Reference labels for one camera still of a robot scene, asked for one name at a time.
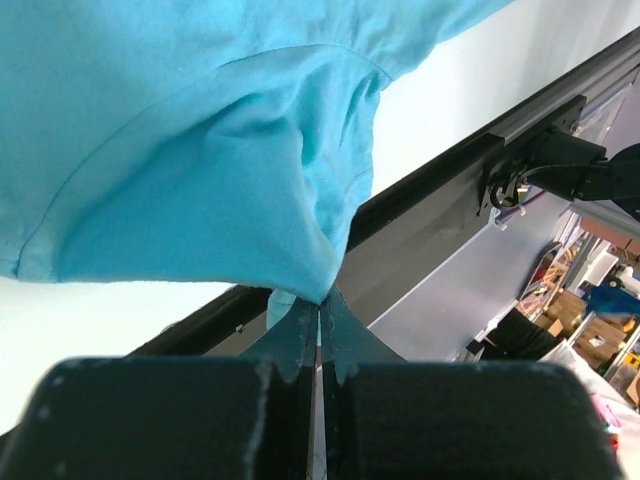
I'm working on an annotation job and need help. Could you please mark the dark blue background object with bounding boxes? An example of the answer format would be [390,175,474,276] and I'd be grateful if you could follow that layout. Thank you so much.
[587,285,640,316]

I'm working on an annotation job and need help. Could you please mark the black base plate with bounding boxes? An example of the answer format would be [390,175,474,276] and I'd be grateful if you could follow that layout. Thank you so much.
[338,30,639,319]

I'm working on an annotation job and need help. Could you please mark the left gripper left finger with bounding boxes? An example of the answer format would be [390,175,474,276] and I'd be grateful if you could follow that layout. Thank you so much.
[1,300,318,479]

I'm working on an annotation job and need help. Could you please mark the light blue t-shirt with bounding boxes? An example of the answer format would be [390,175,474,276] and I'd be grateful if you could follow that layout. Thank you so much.
[1,1,502,322]

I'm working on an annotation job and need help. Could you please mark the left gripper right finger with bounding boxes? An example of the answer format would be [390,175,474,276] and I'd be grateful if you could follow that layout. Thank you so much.
[320,289,623,479]

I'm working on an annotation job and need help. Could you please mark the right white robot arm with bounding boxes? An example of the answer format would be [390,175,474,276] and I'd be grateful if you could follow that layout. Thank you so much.
[480,127,639,219]

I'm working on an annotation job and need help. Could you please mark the cardboard boxes in background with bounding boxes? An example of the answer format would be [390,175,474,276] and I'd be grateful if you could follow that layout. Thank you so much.
[534,289,638,373]

